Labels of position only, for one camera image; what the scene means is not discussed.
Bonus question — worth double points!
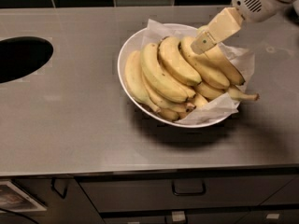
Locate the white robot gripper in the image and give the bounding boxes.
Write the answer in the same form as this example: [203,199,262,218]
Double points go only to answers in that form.
[191,0,296,54]

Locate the rightmost top yellow banana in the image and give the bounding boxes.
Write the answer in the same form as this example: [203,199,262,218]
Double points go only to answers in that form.
[196,24,247,86]

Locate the small banana with stem right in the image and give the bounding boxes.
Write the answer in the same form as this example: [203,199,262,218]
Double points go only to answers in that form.
[227,86,259,101]

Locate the short yellow banana middle right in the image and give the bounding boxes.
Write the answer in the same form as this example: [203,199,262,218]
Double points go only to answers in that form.
[194,81,225,100]

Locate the small yellow banana centre bottom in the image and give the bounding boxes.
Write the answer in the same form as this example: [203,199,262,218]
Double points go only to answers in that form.
[193,93,208,108]

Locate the small yellow banana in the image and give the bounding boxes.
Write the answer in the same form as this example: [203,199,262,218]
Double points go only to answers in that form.
[158,108,179,121]
[193,93,208,108]

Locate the white ceramic bowl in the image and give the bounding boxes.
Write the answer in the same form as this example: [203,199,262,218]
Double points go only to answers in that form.
[117,22,241,129]

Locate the lower yellow banana under stack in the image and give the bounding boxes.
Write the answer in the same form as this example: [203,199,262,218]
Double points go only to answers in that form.
[142,77,196,112]

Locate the leftmost yellow banana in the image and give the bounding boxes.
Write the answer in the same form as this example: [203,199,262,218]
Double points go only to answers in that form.
[124,50,160,113]

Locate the white paper liner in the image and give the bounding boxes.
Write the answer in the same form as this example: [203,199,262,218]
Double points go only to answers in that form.
[142,20,255,128]

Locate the grey drawer front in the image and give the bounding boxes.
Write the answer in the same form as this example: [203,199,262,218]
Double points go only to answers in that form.
[79,175,299,213]

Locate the white label lower right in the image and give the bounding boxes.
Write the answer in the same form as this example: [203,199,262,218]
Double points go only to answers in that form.
[266,214,280,220]

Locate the white label lower drawer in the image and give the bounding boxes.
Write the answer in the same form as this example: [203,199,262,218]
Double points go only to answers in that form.
[171,211,186,223]

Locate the black round sink hole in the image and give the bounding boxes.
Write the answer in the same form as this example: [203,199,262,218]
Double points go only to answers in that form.
[0,36,54,83]

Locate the grey cabinet door left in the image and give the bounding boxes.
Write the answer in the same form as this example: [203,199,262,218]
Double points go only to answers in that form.
[13,178,105,224]

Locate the black drawer handle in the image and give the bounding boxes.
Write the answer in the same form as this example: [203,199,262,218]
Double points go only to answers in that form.
[171,179,206,197]

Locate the black cabinet door handle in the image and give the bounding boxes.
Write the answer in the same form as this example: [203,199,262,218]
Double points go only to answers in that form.
[50,177,68,200]

